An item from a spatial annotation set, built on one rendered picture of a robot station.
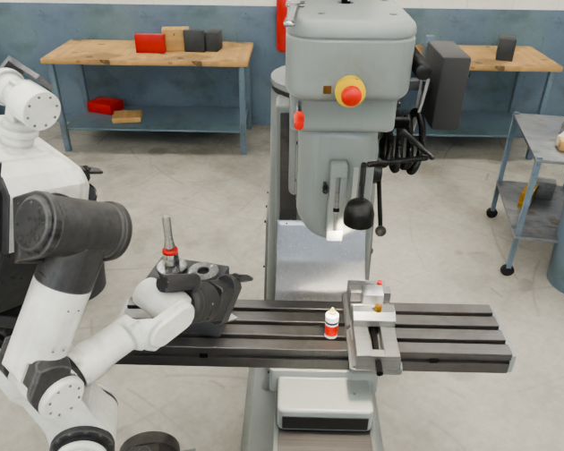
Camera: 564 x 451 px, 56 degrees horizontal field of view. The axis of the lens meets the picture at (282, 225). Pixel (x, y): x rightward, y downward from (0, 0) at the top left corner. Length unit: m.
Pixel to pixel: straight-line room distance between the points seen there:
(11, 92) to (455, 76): 1.12
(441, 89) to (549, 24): 4.52
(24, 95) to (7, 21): 5.29
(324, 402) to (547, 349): 1.90
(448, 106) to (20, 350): 1.24
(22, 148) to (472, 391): 2.44
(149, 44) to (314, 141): 3.99
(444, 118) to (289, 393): 0.92
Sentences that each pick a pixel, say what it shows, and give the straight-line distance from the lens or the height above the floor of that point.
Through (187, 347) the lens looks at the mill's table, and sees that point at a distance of 1.66.
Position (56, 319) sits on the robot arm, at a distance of 0.89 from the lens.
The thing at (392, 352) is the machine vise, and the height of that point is 1.01.
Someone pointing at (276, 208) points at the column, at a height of 1.14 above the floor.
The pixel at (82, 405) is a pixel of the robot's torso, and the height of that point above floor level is 1.13.
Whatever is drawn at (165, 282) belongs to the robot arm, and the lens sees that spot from 1.06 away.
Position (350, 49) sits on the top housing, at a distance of 1.09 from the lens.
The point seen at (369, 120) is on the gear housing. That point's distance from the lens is 1.24.
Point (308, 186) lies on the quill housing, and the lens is 1.35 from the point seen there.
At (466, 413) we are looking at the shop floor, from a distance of 2.84.
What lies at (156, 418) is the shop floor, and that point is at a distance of 2.73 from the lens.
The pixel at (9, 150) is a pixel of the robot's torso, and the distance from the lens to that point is 0.99.
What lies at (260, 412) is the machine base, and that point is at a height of 0.20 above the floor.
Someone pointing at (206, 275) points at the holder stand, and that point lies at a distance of 1.59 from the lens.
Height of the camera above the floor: 2.09
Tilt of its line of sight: 32 degrees down
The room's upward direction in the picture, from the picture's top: 1 degrees clockwise
